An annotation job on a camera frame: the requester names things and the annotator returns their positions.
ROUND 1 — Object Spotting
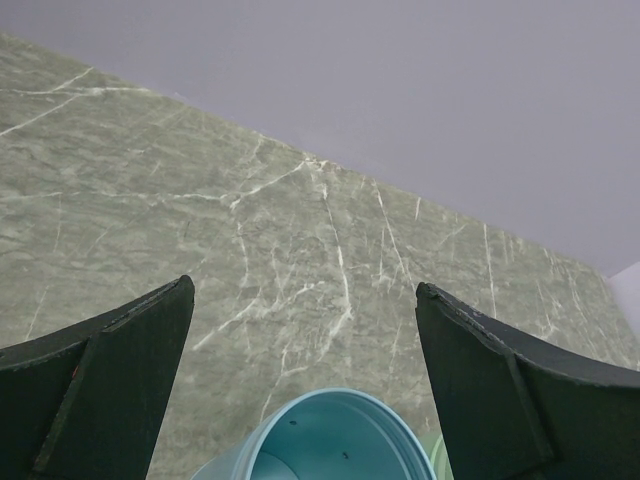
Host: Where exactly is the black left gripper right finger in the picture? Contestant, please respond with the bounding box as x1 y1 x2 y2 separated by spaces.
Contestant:
416 283 639 479

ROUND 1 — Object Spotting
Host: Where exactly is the blue cylindrical lunch container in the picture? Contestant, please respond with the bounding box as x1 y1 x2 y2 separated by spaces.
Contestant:
193 388 436 480

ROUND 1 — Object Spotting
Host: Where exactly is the green cylindrical lunch container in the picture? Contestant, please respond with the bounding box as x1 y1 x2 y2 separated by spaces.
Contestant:
420 432 454 480

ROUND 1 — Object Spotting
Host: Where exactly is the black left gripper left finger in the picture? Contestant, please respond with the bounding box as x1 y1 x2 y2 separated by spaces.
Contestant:
1 275 195 479

